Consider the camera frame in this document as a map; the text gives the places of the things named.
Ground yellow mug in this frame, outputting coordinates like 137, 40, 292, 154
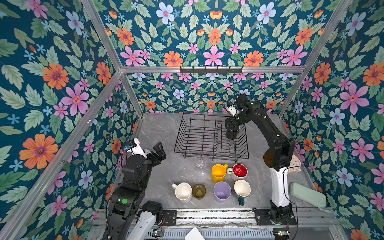
211, 164, 229, 183

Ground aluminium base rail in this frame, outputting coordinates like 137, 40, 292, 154
163, 208, 289, 228

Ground lavender cup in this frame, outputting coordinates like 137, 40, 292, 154
214, 182, 232, 203

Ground clear glass cup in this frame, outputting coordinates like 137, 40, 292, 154
195, 156, 208, 175

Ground black wire dish rack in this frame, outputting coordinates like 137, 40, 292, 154
174, 113, 249, 162

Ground mint green case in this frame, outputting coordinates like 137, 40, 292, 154
290, 183, 327, 208

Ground white green mug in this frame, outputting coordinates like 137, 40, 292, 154
234, 180, 252, 206

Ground white faceted mug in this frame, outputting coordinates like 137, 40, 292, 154
172, 183, 192, 203

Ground red white mug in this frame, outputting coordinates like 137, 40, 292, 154
227, 164, 248, 182

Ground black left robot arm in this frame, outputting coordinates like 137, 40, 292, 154
103, 138, 167, 240

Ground beige round plate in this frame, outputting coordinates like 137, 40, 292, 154
288, 155, 302, 174

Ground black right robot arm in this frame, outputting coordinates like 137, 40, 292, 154
226, 94, 297, 226

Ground black mug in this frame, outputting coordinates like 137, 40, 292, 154
225, 117, 240, 140

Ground olive green glass cup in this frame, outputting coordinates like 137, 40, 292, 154
192, 184, 206, 200

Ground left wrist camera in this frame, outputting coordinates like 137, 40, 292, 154
125, 138, 147, 159

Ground black wall hook rail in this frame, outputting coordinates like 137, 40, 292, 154
179, 66, 243, 75

